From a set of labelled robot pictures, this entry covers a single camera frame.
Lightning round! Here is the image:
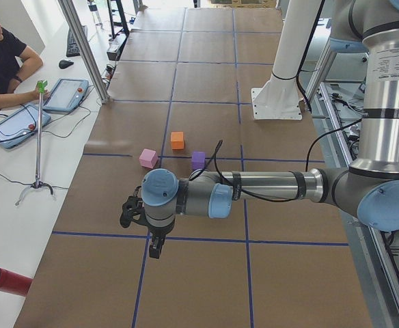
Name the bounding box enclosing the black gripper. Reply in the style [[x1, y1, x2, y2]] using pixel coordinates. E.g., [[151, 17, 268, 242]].
[[148, 227, 167, 259]]

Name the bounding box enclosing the orange foam block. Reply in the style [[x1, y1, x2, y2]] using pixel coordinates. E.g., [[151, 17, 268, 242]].
[[170, 131, 184, 150]]

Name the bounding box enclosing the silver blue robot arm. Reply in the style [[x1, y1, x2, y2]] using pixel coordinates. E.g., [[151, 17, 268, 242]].
[[141, 1, 399, 258]]

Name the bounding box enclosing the pink foam block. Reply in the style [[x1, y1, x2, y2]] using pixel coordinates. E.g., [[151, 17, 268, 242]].
[[139, 148, 159, 169]]

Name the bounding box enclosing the purple foam block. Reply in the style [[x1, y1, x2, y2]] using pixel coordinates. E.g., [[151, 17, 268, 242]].
[[191, 151, 206, 171]]

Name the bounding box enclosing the red cylinder tube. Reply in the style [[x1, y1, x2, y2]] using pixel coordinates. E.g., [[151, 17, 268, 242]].
[[0, 268, 33, 297]]

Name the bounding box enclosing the far blue teach pendant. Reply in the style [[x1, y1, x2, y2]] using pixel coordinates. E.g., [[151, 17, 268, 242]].
[[43, 78, 89, 113]]

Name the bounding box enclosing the blue teach pendant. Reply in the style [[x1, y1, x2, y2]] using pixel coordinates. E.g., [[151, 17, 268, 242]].
[[0, 103, 39, 149], [43, 78, 89, 113]]

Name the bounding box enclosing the near blue teach pendant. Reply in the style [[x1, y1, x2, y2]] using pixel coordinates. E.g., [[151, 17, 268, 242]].
[[0, 103, 39, 149]]

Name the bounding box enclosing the metal reacher grabber tool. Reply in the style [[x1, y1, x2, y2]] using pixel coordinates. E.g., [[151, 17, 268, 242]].
[[15, 80, 54, 206]]

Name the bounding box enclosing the black computer mouse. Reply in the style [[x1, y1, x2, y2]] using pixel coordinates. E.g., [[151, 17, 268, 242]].
[[58, 59, 74, 70]]

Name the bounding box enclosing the black keyboard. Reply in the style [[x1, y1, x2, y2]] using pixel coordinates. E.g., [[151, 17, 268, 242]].
[[66, 29, 80, 57]]

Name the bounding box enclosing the seated person black shirt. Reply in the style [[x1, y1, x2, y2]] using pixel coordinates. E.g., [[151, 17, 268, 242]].
[[0, 25, 43, 110]]

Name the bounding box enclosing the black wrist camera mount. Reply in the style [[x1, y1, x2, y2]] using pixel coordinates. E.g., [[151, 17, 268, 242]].
[[120, 195, 148, 228]]

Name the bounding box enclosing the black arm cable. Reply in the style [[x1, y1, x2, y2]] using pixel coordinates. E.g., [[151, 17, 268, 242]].
[[188, 118, 365, 202]]

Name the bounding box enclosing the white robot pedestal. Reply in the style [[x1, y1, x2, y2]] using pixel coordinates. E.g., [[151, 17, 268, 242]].
[[251, 0, 324, 120]]

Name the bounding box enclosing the aluminium frame post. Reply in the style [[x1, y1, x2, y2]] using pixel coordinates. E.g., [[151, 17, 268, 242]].
[[58, 0, 110, 104]]

